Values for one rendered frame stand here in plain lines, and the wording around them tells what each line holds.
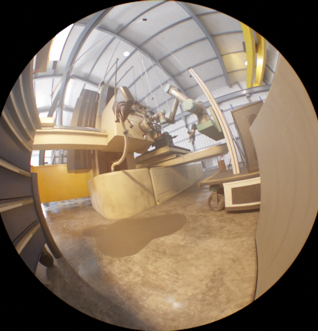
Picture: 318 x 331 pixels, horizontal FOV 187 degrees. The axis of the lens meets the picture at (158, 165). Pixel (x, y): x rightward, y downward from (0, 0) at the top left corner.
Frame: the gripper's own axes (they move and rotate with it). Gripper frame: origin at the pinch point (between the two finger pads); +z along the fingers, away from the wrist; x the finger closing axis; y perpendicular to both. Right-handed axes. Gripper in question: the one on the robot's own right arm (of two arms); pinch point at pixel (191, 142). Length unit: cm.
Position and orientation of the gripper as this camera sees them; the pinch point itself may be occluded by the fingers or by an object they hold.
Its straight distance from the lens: 152.8
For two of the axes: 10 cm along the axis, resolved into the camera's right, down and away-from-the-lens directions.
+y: 7.2, 2.0, -6.7
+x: 6.7, 0.7, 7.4
